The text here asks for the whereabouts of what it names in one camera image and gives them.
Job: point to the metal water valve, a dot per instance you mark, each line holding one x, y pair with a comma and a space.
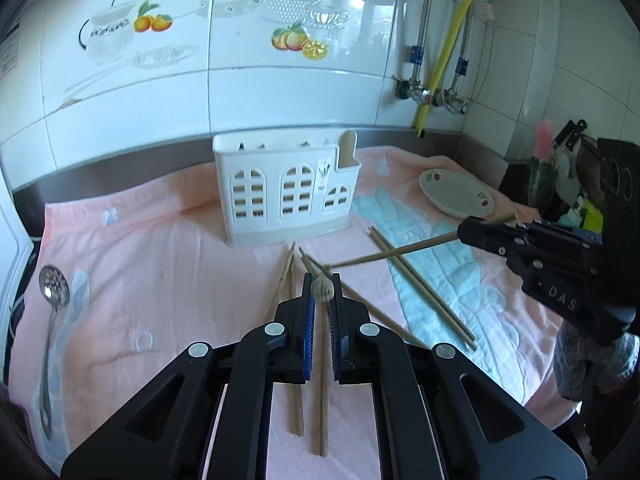
452, 101
415, 92

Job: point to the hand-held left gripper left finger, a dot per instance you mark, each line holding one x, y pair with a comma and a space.
308, 340

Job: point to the glass jar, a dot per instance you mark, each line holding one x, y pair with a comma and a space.
542, 185

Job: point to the yellow green packet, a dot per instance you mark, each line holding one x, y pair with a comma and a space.
592, 215

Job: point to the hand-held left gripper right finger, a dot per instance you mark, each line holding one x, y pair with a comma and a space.
336, 355

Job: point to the white plate with fruit print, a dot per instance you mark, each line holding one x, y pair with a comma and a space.
450, 190

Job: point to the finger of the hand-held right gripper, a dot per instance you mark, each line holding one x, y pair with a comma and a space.
487, 237

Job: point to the person's right forearm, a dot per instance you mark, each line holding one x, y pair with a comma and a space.
585, 360

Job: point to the white plastic utensil holder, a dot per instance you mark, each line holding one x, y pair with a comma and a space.
265, 175

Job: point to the yellow gas pipe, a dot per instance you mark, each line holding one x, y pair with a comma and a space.
452, 35

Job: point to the wall label sticker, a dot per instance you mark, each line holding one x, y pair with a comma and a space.
7, 57

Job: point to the pink and blue towel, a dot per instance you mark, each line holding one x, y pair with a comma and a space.
165, 270

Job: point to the metal slotted spoon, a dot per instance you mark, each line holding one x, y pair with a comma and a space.
55, 282

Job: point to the white plastic board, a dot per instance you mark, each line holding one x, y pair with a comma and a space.
12, 240

